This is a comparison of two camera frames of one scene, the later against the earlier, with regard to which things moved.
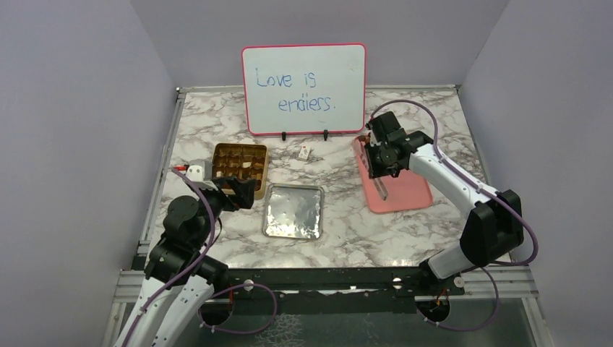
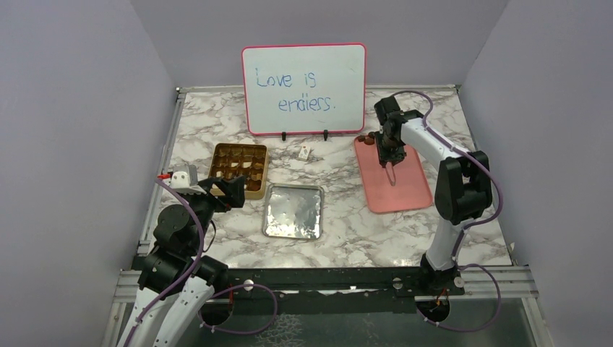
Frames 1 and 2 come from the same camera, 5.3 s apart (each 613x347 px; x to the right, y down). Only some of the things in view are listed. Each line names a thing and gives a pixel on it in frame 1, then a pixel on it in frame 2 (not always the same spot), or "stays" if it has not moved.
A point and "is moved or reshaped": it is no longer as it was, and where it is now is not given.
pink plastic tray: (406, 191) stays
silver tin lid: (293, 211) stays
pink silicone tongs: (381, 188) is moved or reshaped
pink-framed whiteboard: (301, 89) stays
